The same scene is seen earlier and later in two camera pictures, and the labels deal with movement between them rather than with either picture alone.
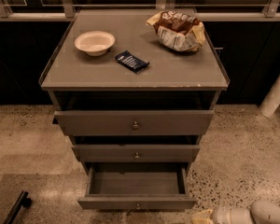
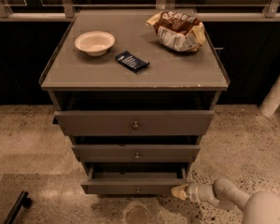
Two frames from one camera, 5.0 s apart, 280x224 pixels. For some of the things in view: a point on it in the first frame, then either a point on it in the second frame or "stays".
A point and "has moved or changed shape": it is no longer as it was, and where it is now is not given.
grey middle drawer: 136,153 stays
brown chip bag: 178,32 stays
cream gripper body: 220,216 → 194,190
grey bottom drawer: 137,187 has moved or changed shape
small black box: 133,63 stays
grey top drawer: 133,122 stays
